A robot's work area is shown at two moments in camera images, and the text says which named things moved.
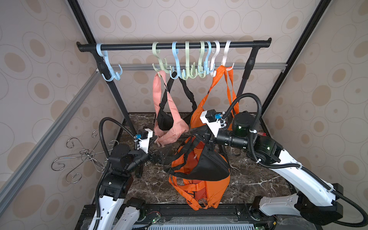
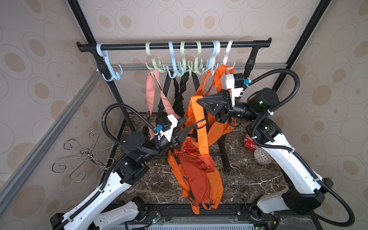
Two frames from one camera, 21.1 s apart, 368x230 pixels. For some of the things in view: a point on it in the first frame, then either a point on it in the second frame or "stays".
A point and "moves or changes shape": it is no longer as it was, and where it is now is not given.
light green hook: [189, 72] -> [182, 45]
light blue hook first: [116, 75] stays
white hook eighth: [225, 51] stays
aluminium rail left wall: [9, 190] stays
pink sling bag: [178, 127] moves or changes shape
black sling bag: [209, 165] -> [178, 107]
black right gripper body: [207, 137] -> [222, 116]
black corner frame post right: [320, 10] stays
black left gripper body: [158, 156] -> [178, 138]
